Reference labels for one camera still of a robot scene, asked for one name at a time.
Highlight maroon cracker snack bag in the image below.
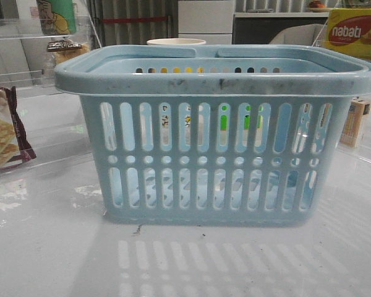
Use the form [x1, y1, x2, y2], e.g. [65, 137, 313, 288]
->
[0, 87, 36, 170]

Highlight clear acrylic shelf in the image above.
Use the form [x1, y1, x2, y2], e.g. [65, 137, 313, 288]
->
[309, 0, 371, 168]
[0, 1, 100, 182]

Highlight tan biscuit box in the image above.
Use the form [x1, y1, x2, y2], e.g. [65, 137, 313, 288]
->
[339, 98, 370, 149]

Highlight white drawer cabinet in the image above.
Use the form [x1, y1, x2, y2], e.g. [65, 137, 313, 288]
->
[177, 1, 236, 45]

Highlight clear acrylic left shelf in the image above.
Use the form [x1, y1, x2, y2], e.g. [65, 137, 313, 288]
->
[0, 1, 100, 182]

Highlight packaged bread with chocolate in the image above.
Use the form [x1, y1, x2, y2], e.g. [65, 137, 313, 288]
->
[46, 39, 90, 66]

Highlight clear acrylic right shelf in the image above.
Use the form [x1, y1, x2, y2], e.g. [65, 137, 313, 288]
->
[309, 0, 371, 168]

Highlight white paper cup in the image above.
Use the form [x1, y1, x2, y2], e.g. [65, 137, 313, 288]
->
[147, 38, 206, 46]

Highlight white shelf with dark cabinet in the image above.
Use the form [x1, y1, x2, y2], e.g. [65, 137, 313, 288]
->
[232, 12, 328, 45]

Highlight light blue plastic basket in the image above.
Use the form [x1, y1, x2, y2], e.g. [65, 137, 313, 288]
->
[54, 45, 371, 226]

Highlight green cartoon snack package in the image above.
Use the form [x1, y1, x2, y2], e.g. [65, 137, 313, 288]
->
[36, 0, 77, 35]

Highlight yellow nabati wafer box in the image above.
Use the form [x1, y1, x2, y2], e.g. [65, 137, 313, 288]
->
[322, 8, 371, 61]

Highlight beige armchair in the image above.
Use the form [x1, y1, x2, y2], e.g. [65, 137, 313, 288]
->
[269, 24, 326, 46]

